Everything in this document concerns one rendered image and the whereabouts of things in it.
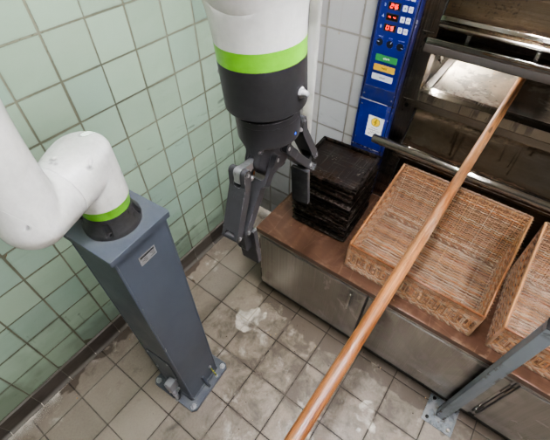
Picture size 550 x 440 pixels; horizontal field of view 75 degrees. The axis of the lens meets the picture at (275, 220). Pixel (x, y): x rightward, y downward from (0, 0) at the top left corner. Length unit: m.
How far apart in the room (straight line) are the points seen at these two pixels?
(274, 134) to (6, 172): 0.46
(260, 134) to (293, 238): 1.33
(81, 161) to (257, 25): 0.58
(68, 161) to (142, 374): 1.47
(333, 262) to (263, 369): 0.72
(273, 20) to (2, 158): 0.50
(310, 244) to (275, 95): 1.36
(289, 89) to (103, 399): 1.94
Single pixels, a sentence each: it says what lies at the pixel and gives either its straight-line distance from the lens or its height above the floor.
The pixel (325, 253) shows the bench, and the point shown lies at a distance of 1.67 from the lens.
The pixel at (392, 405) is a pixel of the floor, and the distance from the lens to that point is 2.06.
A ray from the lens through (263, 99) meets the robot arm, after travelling 0.37.
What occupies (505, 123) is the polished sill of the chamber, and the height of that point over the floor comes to 1.16.
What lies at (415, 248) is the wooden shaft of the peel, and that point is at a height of 1.20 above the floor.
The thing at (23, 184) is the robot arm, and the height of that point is 1.50.
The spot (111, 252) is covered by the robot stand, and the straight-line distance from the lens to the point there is 0.97.
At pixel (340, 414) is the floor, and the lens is 1.99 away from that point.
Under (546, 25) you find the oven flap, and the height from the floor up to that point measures 1.49.
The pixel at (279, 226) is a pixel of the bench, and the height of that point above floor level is 0.58.
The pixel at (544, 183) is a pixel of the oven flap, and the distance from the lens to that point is 1.69.
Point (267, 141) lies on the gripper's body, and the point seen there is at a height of 1.67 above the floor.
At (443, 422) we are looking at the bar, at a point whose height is 0.01.
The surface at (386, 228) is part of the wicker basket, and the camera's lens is 1.81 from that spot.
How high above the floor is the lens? 1.91
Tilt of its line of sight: 48 degrees down
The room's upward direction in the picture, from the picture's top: straight up
